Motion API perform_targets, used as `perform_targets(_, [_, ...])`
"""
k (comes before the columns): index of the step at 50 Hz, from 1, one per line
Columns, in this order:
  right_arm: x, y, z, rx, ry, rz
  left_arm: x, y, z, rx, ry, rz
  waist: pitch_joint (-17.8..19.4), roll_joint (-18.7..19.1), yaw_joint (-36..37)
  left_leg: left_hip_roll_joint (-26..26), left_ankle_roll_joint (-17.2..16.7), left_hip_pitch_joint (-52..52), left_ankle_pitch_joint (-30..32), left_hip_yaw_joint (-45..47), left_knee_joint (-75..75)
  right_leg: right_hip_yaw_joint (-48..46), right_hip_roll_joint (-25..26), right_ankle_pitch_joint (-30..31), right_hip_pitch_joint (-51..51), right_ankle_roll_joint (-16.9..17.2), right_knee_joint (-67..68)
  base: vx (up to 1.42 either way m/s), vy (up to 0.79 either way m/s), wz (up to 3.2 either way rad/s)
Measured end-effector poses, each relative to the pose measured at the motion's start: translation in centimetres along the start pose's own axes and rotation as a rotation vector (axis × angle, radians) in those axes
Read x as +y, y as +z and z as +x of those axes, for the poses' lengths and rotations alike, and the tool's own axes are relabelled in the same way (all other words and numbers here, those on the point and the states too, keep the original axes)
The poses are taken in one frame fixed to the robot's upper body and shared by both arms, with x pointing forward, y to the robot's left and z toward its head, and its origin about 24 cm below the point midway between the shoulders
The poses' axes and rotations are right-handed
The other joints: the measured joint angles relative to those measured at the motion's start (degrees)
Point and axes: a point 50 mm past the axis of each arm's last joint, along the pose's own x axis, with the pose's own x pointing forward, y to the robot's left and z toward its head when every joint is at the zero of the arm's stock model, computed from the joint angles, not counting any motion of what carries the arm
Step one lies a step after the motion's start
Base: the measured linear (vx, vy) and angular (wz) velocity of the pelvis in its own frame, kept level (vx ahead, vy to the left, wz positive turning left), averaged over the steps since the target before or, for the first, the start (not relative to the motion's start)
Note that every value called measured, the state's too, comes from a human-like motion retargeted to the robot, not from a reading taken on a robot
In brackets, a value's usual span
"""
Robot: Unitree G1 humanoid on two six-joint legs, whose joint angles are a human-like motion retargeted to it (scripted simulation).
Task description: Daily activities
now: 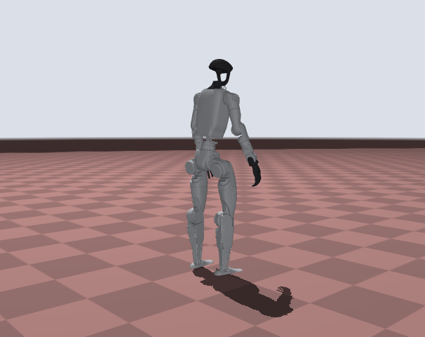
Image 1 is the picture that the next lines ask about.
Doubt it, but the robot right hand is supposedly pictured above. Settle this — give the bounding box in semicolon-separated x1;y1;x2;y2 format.
248;157;261;187

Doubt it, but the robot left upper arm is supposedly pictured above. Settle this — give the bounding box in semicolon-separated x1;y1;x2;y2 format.
191;93;200;133

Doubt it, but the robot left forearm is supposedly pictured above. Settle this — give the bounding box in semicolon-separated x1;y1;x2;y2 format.
192;130;203;150

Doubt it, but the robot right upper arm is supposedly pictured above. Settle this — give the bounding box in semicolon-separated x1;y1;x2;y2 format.
223;92;242;136

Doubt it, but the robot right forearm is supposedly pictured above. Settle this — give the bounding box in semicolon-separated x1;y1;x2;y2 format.
237;123;257;162

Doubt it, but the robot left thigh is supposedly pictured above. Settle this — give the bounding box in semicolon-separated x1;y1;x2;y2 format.
185;158;208;223

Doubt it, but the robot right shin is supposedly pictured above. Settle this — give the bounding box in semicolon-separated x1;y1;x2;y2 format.
215;213;234;272

